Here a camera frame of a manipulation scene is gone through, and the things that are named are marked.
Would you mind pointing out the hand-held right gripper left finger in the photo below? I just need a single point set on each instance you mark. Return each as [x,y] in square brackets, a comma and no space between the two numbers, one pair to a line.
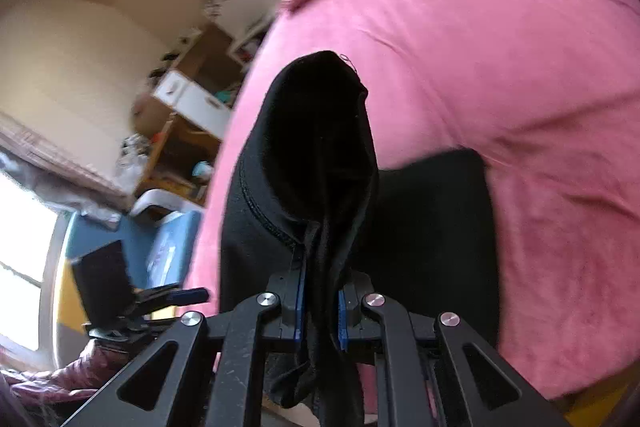
[300,302]

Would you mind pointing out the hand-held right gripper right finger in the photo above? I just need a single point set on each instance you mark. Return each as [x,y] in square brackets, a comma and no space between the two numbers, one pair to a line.
[342,322]

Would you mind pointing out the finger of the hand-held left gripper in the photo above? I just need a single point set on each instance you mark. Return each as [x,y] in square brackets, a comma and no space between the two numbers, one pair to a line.
[192,293]

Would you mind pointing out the black pants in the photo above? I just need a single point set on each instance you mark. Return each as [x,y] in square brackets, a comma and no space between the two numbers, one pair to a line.
[320,147]

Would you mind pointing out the person's left forearm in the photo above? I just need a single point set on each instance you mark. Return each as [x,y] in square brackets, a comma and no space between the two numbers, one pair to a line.
[75,377]

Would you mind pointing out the bright window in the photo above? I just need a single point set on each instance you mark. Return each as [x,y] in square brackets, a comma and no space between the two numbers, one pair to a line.
[20,257]

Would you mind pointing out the teal container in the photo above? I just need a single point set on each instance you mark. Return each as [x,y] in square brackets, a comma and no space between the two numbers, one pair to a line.
[202,170]

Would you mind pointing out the wooden shelf unit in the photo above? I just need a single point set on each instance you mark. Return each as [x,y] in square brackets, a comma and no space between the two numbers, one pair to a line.
[165,142]

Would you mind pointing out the white drawer box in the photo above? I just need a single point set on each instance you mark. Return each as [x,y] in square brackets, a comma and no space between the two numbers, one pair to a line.
[192,104]

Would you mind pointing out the pink bed sheet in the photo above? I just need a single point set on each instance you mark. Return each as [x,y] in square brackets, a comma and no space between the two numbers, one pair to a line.
[500,57]

